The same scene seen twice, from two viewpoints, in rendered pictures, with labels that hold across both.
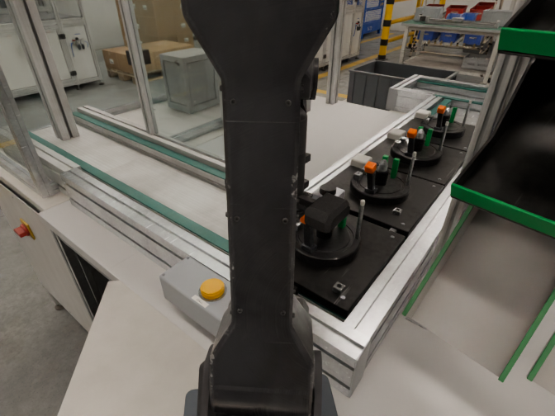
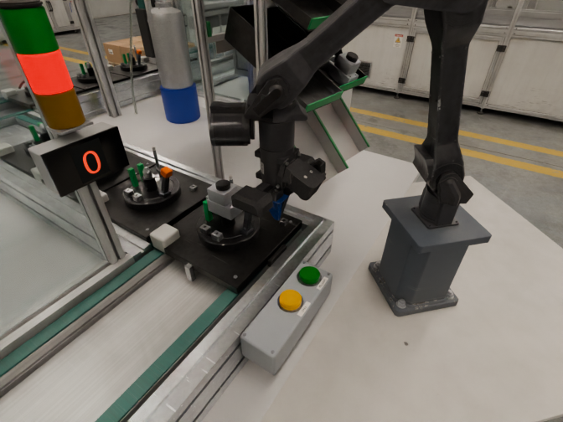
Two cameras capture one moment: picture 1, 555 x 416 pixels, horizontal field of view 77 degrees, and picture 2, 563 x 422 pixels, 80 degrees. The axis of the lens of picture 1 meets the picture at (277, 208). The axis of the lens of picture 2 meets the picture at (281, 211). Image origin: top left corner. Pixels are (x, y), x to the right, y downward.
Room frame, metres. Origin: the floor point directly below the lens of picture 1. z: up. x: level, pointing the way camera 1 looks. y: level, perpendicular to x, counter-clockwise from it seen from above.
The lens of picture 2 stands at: (0.46, 0.49, 1.46)
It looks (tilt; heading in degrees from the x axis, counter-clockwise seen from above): 37 degrees down; 265
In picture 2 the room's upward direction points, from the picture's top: straight up
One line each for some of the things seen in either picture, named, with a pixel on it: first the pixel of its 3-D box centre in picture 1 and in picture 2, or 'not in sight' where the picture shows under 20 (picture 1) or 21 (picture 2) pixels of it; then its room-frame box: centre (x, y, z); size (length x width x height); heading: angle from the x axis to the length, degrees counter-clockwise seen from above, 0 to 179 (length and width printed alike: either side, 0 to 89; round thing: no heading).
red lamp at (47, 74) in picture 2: not in sight; (46, 70); (0.74, -0.01, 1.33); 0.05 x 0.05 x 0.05
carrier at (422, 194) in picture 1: (381, 174); (149, 180); (0.73, -0.25, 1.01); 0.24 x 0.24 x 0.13; 52
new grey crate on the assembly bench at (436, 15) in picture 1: (429, 13); not in sight; (5.84, -2.22, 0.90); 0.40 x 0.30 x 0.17; 144
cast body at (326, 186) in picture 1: (329, 201); (220, 195); (0.54, -0.10, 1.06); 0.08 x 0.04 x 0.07; 142
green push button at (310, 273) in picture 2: not in sight; (309, 276); (0.37, 0.05, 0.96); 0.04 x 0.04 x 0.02
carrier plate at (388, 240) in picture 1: (322, 246); (229, 233); (0.53, -0.09, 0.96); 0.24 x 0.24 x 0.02; 52
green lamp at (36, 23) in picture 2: not in sight; (29, 29); (0.74, -0.01, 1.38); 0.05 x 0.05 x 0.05
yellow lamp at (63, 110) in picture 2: not in sight; (60, 106); (0.74, -0.01, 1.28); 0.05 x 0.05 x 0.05
